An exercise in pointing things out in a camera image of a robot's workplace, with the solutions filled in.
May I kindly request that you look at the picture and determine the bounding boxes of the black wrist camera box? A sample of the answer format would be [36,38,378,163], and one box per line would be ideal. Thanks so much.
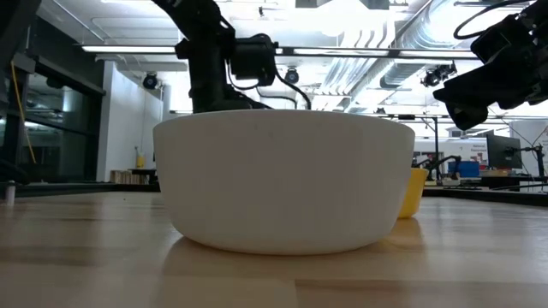
[229,33,278,87]
[469,14,524,64]

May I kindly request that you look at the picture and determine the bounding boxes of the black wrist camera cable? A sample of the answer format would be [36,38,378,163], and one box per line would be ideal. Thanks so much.
[452,0,533,41]
[226,63,313,110]

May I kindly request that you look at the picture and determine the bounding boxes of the black pole stand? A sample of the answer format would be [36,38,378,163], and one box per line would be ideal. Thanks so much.
[375,113,441,181]

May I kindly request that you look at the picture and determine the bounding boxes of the short white post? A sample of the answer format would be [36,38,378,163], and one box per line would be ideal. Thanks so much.
[3,180,17,207]

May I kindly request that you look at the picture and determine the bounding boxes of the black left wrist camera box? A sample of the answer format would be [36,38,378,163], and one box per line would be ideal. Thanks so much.
[229,33,278,87]

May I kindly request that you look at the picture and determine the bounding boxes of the blue storage bin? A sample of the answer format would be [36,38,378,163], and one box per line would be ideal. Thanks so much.
[447,160,481,179]

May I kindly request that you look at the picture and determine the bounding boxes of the wooden boxes stack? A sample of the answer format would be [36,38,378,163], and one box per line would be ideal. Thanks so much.
[110,168,158,186]

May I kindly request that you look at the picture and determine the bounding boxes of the long fluorescent ceiling light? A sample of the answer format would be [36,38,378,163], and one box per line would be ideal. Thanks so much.
[80,44,177,55]

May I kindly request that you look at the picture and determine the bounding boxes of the black framed glass partition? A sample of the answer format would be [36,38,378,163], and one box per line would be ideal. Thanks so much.
[0,16,107,186]

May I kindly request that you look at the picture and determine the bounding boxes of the yellow bowl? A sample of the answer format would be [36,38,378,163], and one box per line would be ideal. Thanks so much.
[397,167,430,220]

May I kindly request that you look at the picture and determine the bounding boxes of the ceiling light rail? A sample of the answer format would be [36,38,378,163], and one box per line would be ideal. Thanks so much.
[276,46,479,60]

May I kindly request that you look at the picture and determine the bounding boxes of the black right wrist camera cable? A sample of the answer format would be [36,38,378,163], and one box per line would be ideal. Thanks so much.
[452,0,533,41]

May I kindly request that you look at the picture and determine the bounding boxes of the black ceiling spotlight cluster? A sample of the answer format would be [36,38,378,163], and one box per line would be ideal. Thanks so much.
[420,61,458,88]

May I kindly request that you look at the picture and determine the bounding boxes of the white bowl with blue inside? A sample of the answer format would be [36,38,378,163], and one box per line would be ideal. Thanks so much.
[152,109,416,257]

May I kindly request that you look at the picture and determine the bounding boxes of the yellow hanging strap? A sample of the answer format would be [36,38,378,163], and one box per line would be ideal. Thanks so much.
[9,61,38,165]

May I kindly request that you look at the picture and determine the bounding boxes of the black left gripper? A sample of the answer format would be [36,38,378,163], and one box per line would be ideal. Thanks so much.
[175,36,271,115]

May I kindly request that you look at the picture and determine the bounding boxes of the black left wrist camera cable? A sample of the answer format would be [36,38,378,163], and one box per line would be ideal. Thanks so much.
[226,63,313,110]

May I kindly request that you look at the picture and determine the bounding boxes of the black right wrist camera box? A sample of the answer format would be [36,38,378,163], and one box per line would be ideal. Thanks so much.
[469,14,524,64]

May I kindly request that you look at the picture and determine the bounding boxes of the white wall poster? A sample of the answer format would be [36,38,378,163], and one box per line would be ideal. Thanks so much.
[469,142,489,164]

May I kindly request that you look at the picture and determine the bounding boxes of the black workbench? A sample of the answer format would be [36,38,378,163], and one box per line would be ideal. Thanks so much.
[421,174,548,208]

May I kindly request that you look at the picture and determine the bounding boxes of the black computer monitor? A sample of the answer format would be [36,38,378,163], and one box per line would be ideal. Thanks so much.
[486,133,524,170]

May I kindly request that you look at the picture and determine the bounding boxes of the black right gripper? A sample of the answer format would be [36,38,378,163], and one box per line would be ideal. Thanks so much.
[432,25,548,131]

